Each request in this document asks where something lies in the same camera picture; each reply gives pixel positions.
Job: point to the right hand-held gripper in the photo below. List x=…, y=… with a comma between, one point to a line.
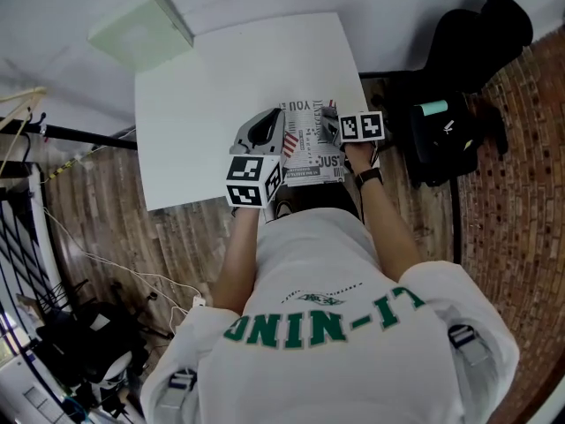
x=359, y=126

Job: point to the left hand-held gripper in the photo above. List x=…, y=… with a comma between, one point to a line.
x=256, y=168

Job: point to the printed cover book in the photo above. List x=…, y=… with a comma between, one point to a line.
x=309, y=157

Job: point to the person's left forearm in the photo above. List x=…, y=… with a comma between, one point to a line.
x=236, y=259

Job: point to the person's right forearm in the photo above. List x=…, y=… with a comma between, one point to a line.
x=388, y=228

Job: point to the person's right hand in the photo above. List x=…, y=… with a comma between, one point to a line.
x=361, y=155

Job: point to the person's shoe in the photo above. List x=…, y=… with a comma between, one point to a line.
x=283, y=209

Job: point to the black wrist watch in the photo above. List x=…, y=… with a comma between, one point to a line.
x=369, y=177

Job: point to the teal bottle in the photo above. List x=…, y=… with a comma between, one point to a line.
x=433, y=108

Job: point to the black backpack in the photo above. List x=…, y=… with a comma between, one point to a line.
x=446, y=144

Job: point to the black stand pole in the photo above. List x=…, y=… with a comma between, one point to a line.
x=455, y=223

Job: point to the black chair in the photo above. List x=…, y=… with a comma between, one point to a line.
x=476, y=42

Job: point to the white power adapter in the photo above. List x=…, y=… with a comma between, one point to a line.
x=198, y=300

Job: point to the white printed t-shirt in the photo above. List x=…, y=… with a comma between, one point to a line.
x=335, y=325

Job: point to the pale green box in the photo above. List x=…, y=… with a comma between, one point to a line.
x=141, y=33

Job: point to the black tripod pole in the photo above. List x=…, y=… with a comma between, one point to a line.
x=79, y=135

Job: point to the black equipment pile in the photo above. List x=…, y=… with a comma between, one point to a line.
x=92, y=347

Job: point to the wooden sticks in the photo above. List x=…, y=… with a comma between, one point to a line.
x=20, y=104

